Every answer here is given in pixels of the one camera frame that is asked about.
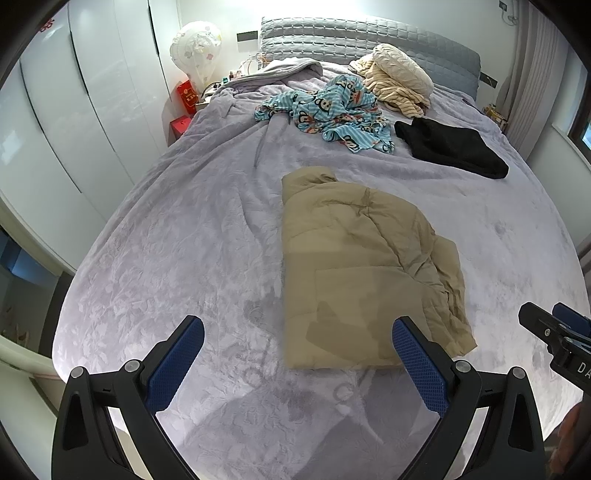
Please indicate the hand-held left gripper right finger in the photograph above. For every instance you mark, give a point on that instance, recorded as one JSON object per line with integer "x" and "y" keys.
{"x": 420, "y": 364}

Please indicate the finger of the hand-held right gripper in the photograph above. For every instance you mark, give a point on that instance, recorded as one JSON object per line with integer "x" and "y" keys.
{"x": 570, "y": 316}
{"x": 535, "y": 321}

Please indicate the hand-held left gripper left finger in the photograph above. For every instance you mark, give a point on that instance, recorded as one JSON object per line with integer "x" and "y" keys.
{"x": 178, "y": 364}

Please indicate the beige puffer jacket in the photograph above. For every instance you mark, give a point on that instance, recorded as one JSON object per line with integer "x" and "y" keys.
{"x": 346, "y": 240}

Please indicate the person's right hand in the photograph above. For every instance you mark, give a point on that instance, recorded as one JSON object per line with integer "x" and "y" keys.
{"x": 572, "y": 424}

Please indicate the lavender plush bed blanket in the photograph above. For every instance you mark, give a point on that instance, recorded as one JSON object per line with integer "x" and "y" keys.
{"x": 184, "y": 230}

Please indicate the window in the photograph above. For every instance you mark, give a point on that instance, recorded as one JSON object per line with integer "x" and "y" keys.
{"x": 581, "y": 131}

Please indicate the black folded garment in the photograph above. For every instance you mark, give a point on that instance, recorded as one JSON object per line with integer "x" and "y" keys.
{"x": 452, "y": 147}

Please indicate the colourful patterned box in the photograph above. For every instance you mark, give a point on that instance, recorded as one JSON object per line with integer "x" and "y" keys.
{"x": 495, "y": 117}

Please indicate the grey curtain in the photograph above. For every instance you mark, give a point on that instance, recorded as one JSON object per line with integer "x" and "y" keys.
{"x": 535, "y": 83}

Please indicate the red gift box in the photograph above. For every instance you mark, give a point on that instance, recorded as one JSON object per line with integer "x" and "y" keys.
{"x": 181, "y": 127}
{"x": 187, "y": 97}

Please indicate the cream striped garment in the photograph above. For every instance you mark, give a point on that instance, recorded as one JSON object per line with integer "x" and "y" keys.
{"x": 392, "y": 94}

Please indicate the blue monkey print pajamas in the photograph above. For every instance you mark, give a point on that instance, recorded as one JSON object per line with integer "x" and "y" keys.
{"x": 323, "y": 110}

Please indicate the white wardrobe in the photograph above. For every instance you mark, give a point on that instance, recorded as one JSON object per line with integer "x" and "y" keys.
{"x": 69, "y": 115}

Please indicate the bedside table with bottles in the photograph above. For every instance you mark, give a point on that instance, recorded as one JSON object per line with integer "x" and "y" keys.
{"x": 210, "y": 92}

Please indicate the cream round ruched pillow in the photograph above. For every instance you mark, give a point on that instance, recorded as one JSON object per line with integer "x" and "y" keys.
{"x": 401, "y": 69}

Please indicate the grey quilt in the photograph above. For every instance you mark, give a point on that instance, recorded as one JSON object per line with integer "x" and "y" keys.
{"x": 286, "y": 69}

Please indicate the grey quilted headboard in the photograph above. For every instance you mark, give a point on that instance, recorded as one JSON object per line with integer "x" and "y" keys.
{"x": 323, "y": 41}

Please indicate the red paper wardrobe decoration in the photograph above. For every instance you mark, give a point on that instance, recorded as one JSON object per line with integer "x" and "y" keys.
{"x": 46, "y": 25}

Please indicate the dark wall panel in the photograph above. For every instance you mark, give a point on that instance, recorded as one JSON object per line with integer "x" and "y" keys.
{"x": 489, "y": 80}
{"x": 247, "y": 36}

